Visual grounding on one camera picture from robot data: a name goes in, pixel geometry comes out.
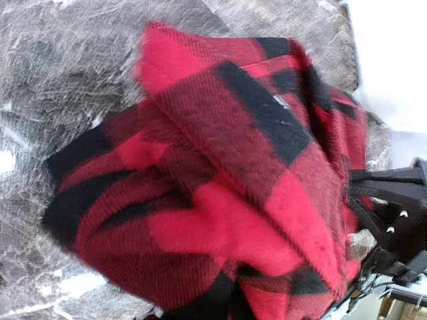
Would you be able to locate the red black plaid shirt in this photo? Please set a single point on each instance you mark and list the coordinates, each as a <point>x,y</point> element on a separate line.
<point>224,193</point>

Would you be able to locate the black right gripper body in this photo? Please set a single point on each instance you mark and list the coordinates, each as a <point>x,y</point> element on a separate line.
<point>391,205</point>

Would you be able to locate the white plastic basket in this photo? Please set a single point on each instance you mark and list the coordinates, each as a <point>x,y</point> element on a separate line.
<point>390,41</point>

